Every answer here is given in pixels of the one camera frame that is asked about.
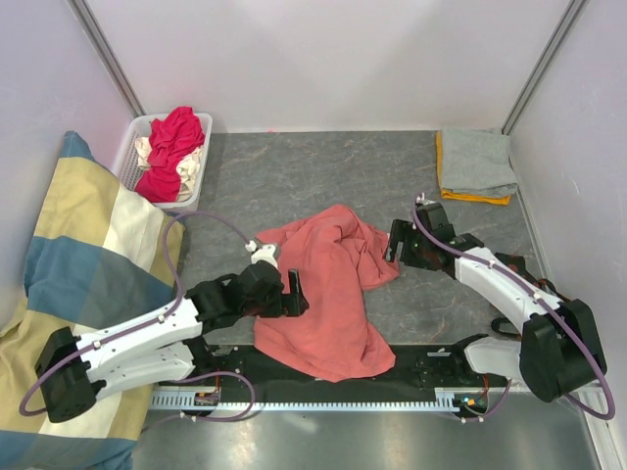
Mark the cream t shirt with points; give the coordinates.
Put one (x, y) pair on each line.
(188, 168)

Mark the blue yellow checked pillow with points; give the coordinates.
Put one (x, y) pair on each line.
(99, 255)

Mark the floral dark bag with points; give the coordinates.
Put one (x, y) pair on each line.
(518, 265)

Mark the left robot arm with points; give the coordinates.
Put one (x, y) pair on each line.
(74, 372)

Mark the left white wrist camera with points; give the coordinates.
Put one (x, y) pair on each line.
(262, 252)

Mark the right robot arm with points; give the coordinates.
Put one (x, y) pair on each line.
(555, 349)

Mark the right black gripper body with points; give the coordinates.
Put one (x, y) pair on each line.
(413, 251)

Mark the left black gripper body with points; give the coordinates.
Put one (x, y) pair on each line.
(276, 304)

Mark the white plastic laundry basket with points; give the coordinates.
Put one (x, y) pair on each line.
(125, 164)

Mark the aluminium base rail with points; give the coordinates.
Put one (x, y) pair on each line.
(518, 385)

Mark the grey slotted cable duct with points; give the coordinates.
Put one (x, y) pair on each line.
(191, 399)

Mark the left aluminium frame post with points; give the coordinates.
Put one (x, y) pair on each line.
(106, 54)

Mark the salmon pink t shirt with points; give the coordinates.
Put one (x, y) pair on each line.
(338, 257)

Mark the magenta t shirt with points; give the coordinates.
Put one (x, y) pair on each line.
(171, 139)

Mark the aluminium frame post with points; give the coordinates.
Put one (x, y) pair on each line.
(106, 54)
(565, 25)

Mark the right aluminium frame post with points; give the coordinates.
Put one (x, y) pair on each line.
(565, 25)

